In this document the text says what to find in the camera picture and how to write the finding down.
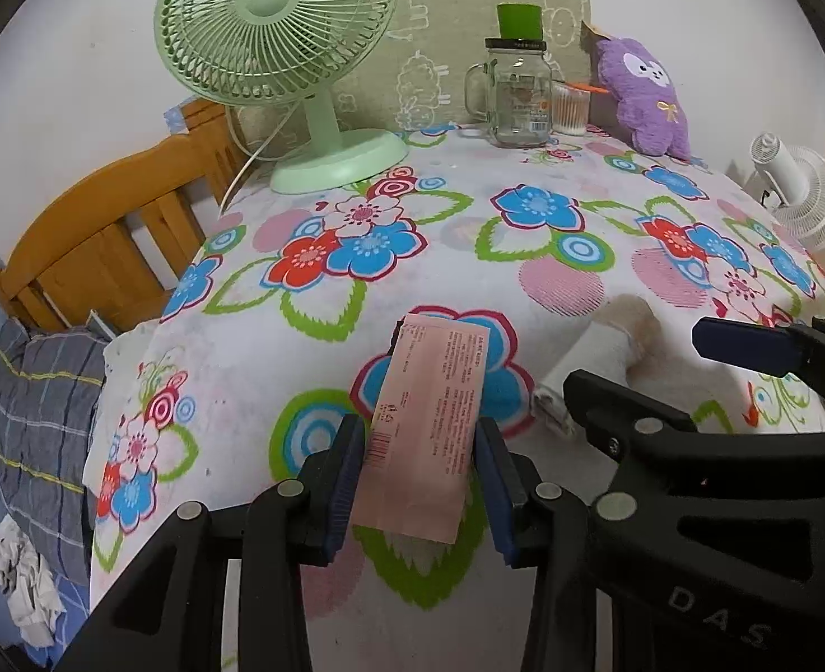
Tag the glass jar mug black lid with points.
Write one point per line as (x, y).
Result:
(517, 98)

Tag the green patterned backing board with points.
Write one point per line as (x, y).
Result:
(440, 35)

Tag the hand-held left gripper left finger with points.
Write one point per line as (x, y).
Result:
(342, 483)

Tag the pink packet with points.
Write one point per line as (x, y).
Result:
(426, 427)

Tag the white sock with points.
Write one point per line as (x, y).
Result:
(601, 357)

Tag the blue bed sheet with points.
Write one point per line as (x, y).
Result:
(70, 602)

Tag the purple plush bunny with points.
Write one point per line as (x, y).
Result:
(647, 98)

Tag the green desk fan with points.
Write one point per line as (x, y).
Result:
(272, 28)

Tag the green plastic cup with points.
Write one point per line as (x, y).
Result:
(519, 21)

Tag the white crumpled cloth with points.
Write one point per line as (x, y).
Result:
(24, 574)

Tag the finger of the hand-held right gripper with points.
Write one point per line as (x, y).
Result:
(636, 427)
(741, 348)

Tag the floral tablecloth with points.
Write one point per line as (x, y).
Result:
(454, 252)

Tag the white desk fan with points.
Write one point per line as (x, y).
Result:
(804, 196)

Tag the wooden bed headboard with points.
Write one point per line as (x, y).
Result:
(90, 238)

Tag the grey plaid pillow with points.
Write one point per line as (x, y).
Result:
(41, 434)

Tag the blue tape piece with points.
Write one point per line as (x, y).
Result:
(175, 117)

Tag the small glass orange lid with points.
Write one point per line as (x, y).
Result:
(570, 112)

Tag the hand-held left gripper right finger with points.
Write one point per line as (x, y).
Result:
(494, 490)

